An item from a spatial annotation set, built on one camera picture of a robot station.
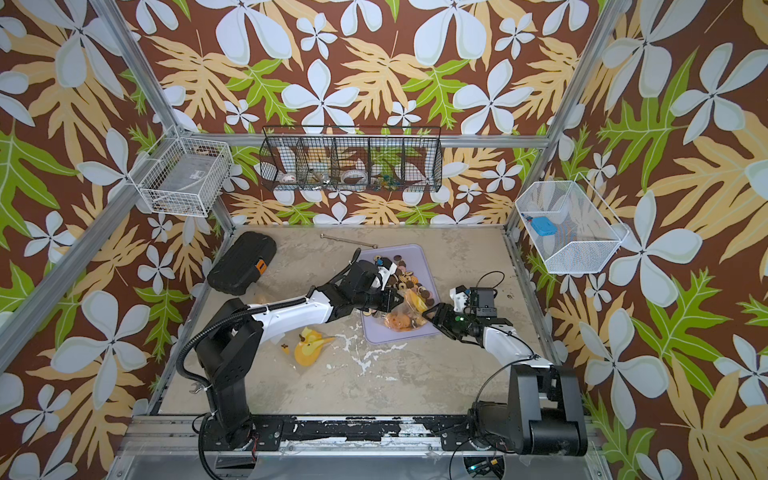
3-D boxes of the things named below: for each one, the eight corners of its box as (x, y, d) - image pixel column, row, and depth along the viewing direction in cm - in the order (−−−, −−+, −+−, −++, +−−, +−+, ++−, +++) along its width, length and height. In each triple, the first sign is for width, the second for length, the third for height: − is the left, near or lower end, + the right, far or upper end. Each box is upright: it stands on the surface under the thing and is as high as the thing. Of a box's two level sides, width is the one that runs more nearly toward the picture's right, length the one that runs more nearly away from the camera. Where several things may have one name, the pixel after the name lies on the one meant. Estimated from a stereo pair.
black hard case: (211, 290, 104) (201, 279, 98) (248, 241, 118) (241, 229, 113) (248, 300, 101) (241, 289, 96) (281, 248, 116) (276, 236, 110)
